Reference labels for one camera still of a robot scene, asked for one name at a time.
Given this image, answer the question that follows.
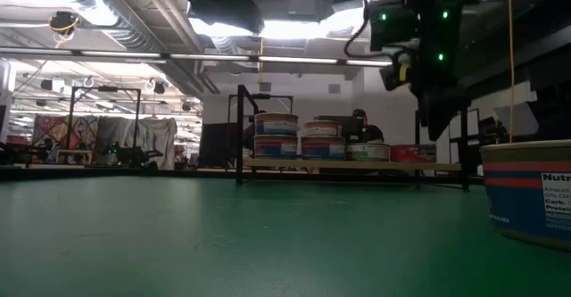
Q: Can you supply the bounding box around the colourful patchwork cloth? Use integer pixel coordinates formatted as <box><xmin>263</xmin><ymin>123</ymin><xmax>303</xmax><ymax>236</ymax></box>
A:
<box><xmin>30</xmin><ymin>114</ymin><xmax>99</xmax><ymax>152</ymax></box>

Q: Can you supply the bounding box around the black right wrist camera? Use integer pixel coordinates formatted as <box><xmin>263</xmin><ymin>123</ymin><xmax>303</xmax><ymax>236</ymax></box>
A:
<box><xmin>379</xmin><ymin>50</ymin><xmax>412</xmax><ymax>92</ymax></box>

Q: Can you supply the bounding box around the pale green label tuna can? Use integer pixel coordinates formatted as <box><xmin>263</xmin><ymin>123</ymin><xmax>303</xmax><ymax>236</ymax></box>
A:
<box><xmin>346</xmin><ymin>143</ymin><xmax>393</xmax><ymax>162</ymax></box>

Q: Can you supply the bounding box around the silver ceiling duct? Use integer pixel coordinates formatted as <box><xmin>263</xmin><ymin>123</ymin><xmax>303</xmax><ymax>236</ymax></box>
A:
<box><xmin>39</xmin><ymin>0</ymin><xmax>204</xmax><ymax>55</ymax></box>

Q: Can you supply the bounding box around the grey ceiling box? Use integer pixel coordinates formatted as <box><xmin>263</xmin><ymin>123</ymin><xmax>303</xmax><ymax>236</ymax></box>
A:
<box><xmin>287</xmin><ymin>0</ymin><xmax>323</xmax><ymax>21</ymax></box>

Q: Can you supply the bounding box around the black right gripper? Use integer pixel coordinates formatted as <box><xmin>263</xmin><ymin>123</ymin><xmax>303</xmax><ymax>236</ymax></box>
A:
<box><xmin>418</xmin><ymin>24</ymin><xmax>468</xmax><ymax>142</ymax></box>

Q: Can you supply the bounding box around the black background panel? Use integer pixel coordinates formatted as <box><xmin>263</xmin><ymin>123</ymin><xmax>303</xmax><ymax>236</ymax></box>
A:
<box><xmin>199</xmin><ymin>121</ymin><xmax>238</xmax><ymax>169</ymax></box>

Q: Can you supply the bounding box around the person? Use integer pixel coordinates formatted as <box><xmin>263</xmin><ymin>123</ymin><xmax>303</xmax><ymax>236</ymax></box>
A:
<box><xmin>351</xmin><ymin>108</ymin><xmax>385</xmax><ymax>145</ymax></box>

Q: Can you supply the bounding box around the green table mat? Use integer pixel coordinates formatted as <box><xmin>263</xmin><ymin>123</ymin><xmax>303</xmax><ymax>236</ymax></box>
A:
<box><xmin>0</xmin><ymin>174</ymin><xmax>571</xmax><ymax>297</ymax></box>

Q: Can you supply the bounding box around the white draped cloth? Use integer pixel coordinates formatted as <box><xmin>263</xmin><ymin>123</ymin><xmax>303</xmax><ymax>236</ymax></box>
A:
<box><xmin>96</xmin><ymin>116</ymin><xmax>178</xmax><ymax>169</ymax></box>

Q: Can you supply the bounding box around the black background frame stand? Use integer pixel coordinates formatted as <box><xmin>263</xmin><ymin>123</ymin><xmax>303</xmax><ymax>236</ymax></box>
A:
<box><xmin>66</xmin><ymin>85</ymin><xmax>143</xmax><ymax>167</ymax></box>

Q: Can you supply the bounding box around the long ceiling light bar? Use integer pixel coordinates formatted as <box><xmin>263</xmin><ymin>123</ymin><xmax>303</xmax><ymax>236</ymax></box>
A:
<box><xmin>0</xmin><ymin>46</ymin><xmax>393</xmax><ymax>69</ymax></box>

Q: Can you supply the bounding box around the black yellow ceiling device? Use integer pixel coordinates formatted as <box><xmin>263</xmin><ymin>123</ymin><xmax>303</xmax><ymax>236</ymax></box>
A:
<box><xmin>47</xmin><ymin>10</ymin><xmax>80</xmax><ymax>37</ymax></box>

